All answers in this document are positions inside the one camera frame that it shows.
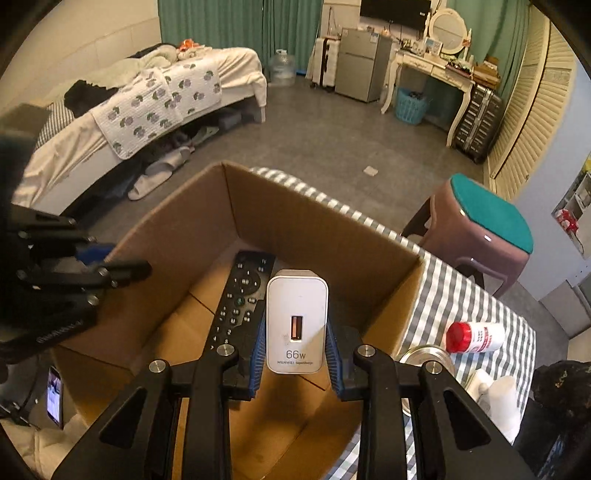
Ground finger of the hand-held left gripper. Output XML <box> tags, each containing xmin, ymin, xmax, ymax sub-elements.
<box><xmin>9</xmin><ymin>205</ymin><xmax>116</xmax><ymax>269</ymax></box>
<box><xmin>16</xmin><ymin>259</ymin><xmax>153</xmax><ymax>324</ymax></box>

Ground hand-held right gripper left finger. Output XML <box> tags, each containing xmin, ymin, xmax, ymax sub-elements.
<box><xmin>50</xmin><ymin>320</ymin><xmax>269</xmax><ymax>480</ymax></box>

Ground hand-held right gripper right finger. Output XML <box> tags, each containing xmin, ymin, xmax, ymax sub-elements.
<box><xmin>324</xmin><ymin>320</ymin><xmax>539</xmax><ymax>480</ymax></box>

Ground white wall charger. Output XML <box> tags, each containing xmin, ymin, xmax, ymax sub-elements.
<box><xmin>265</xmin><ymin>270</ymin><xmax>329</xmax><ymax>374</ymax></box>

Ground cardboard box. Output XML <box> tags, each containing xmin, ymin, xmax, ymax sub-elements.
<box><xmin>51</xmin><ymin>161</ymin><xmax>426</xmax><ymax>480</ymax></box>

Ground white bottle with red cap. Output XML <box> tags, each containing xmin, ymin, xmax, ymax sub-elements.
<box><xmin>444</xmin><ymin>320</ymin><xmax>505</xmax><ymax>354</ymax></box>

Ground white hair dryer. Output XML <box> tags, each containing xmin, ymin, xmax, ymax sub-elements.
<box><xmin>464</xmin><ymin>368</ymin><xmax>522</xmax><ymax>446</ymax></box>

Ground smartphone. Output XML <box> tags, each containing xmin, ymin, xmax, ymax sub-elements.
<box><xmin>46</xmin><ymin>366</ymin><xmax>65</xmax><ymax>430</ymax></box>

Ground black remote control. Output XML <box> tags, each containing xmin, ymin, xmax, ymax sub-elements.
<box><xmin>203</xmin><ymin>250</ymin><xmax>276</xmax><ymax>356</ymax></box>

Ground white slipper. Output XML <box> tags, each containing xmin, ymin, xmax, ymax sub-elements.
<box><xmin>145</xmin><ymin>152</ymin><xmax>191</xmax><ymax>176</ymax></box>
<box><xmin>128</xmin><ymin>172</ymin><xmax>172</xmax><ymax>201</ymax></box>

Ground white quilted cloth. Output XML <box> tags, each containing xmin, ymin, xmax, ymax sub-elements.
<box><xmin>0</xmin><ymin>415</ymin><xmax>88</xmax><ymax>480</ymax></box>

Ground grey striped pillow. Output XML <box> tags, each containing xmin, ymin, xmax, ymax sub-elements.
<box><xmin>34</xmin><ymin>102</ymin><xmax>77</xmax><ymax>148</ymax></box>

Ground black clothing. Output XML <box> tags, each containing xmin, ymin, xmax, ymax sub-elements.
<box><xmin>64</xmin><ymin>80</ymin><xmax>116</xmax><ymax>117</ymax></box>

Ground white patterned blanket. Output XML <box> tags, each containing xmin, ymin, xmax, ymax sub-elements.
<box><xmin>90</xmin><ymin>62</ymin><xmax>223</xmax><ymax>160</ymax></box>

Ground pink plastic stool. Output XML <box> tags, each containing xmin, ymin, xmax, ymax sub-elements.
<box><xmin>402</xmin><ymin>173</ymin><xmax>534</xmax><ymax>298</ymax></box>

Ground cream duvet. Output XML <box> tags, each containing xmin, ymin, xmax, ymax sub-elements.
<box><xmin>95</xmin><ymin>45</ymin><xmax>185</xmax><ymax>93</ymax></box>

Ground teal stool cushion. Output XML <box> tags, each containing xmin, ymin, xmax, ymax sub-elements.
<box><xmin>450</xmin><ymin>173</ymin><xmax>534</xmax><ymax>254</ymax></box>

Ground bed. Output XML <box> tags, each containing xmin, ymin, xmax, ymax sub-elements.
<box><xmin>11</xmin><ymin>46</ymin><xmax>269</xmax><ymax>217</ymax></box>

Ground black bag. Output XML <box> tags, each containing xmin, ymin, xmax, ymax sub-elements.
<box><xmin>522</xmin><ymin>360</ymin><xmax>591</xmax><ymax>480</ymax></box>

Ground clear water jug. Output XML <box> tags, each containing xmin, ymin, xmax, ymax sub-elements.
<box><xmin>269</xmin><ymin>48</ymin><xmax>296</xmax><ymax>86</ymax></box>

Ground blue laundry basket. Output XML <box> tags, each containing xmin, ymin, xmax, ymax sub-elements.
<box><xmin>394</xmin><ymin>87</ymin><xmax>430</xmax><ymax>125</ymax></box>

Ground wide green curtain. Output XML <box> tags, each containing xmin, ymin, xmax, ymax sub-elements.
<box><xmin>157</xmin><ymin>0</ymin><xmax>324</xmax><ymax>75</ymax></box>

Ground white shelf unit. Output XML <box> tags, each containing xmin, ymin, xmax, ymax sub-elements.
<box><xmin>551</xmin><ymin>159</ymin><xmax>591</xmax><ymax>259</ymax></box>

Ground dark suitcase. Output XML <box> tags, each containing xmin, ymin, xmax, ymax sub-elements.
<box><xmin>455</xmin><ymin>83</ymin><xmax>505</xmax><ymax>164</ymax></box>

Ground white suitcase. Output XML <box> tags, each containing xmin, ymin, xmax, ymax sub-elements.
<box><xmin>306</xmin><ymin>37</ymin><xmax>342</xmax><ymax>90</ymax></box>

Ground silver fridge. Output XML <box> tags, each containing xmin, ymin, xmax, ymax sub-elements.
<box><xmin>335</xmin><ymin>28</ymin><xmax>393</xmax><ymax>103</ymax></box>

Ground white dressing table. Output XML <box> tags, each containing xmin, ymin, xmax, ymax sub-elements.
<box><xmin>380</xmin><ymin>48</ymin><xmax>476</xmax><ymax>148</ymax></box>

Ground cream louvered doors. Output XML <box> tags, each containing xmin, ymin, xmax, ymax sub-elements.
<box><xmin>487</xmin><ymin>7</ymin><xmax>580</xmax><ymax>204</ymax></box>

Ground brown cardboard boxes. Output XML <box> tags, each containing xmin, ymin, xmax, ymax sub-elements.
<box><xmin>473</xmin><ymin>55</ymin><xmax>502</xmax><ymax>88</ymax></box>

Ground white oval mirror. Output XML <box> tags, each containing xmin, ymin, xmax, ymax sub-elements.
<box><xmin>427</xmin><ymin>8</ymin><xmax>467</xmax><ymax>54</ymax></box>

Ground black television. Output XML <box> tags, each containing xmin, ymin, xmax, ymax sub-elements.
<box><xmin>359</xmin><ymin>0</ymin><xmax>432</xmax><ymax>32</ymax></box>

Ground narrow green curtain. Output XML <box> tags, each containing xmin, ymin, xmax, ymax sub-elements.
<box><xmin>445</xmin><ymin>0</ymin><xmax>532</xmax><ymax>107</ymax></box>

